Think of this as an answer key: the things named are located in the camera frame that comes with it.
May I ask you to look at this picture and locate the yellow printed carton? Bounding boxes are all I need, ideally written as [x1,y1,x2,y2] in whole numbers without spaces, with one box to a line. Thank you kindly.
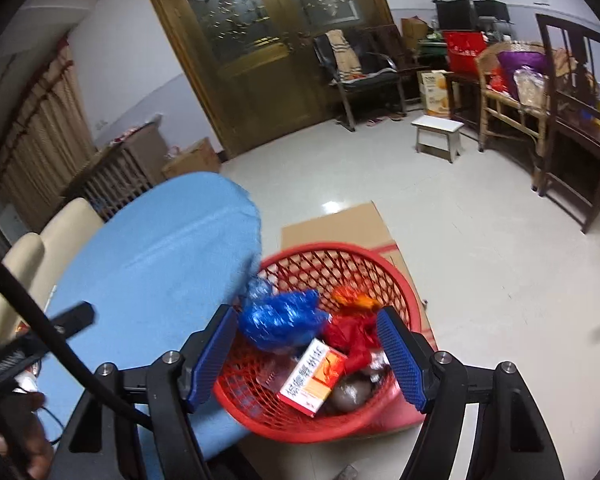
[417,70,452,118]

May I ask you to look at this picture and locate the red plastic basket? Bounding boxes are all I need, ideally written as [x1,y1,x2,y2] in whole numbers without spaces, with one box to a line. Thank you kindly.
[212,242,438,446]

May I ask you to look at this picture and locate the orange plastic bag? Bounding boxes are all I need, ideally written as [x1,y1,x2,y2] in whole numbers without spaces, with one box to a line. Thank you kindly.
[330,287,383,316]

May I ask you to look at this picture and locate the flat cardboard sheet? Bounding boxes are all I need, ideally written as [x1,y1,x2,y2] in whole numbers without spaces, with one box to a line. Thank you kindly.
[280,201,438,436]

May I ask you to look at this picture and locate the brown curtain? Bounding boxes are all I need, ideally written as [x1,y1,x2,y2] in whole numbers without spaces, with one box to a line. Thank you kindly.
[0,35,98,206]

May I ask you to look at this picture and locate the brown round lump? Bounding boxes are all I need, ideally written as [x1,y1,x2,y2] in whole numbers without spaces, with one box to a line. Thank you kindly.
[327,375,376,413]

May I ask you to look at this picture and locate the plaid cloth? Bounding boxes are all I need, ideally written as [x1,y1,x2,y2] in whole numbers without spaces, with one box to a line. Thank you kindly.
[325,30,363,81]

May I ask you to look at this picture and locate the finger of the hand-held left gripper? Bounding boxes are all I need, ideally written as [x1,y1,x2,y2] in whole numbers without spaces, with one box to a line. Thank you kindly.
[47,301,97,336]

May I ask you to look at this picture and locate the clear plastic bag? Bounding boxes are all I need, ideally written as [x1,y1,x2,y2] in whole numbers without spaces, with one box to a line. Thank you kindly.
[512,67,551,111]

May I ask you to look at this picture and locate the red gift bag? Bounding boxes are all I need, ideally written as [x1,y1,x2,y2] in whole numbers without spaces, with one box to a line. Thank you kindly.
[442,31,488,73]

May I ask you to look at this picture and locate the dark wooden chair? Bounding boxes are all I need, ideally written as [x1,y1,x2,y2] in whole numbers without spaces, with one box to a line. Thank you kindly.
[532,12,600,235]

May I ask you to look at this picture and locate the wooden slatted cabinet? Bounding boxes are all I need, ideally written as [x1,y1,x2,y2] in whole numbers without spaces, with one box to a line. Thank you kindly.
[62,122,168,221]

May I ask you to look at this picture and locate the person's left hand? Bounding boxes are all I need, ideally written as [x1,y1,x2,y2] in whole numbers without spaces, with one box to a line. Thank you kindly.
[0,390,56,480]

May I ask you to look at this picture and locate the black cable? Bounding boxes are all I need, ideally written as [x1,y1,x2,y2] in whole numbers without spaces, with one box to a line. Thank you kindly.
[0,247,153,431]

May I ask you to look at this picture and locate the black shelf unit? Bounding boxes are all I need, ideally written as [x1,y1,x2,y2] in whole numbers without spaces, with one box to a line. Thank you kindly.
[422,0,511,31]

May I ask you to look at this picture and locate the yellow and red medicine box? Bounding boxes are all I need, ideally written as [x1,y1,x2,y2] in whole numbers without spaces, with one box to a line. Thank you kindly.
[276,338,348,418]

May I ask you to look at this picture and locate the blue plastic bag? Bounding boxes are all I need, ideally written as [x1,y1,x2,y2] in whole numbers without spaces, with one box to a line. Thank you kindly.
[237,277,331,353]

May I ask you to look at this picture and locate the tall brown cardboard box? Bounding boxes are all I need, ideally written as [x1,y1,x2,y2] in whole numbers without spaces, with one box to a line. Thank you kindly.
[401,17,431,51]

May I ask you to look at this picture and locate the beige leather sofa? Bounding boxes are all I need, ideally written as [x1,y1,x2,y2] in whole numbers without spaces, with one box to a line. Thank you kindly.
[0,197,106,351]

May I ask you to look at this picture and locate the red plastic bag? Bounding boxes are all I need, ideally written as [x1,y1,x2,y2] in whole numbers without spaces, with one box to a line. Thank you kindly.
[322,312,386,376]

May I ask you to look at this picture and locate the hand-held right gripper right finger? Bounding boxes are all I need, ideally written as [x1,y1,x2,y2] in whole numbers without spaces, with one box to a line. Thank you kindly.
[376,306,566,480]

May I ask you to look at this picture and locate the black metal chair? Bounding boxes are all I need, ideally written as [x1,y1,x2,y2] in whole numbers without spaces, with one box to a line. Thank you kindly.
[312,25,411,133]

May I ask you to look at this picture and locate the white low stool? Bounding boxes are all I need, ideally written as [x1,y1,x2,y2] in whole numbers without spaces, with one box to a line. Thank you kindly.
[411,114,465,163]

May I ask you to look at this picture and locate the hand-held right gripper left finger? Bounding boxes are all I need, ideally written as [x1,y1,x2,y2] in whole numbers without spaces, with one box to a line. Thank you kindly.
[52,304,239,480]

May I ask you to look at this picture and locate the wicker chair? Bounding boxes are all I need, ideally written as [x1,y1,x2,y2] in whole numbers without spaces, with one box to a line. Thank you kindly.
[475,42,556,161]

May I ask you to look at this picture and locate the wooden double door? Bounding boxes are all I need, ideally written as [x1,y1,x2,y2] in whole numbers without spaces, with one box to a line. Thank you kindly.
[140,0,396,158]

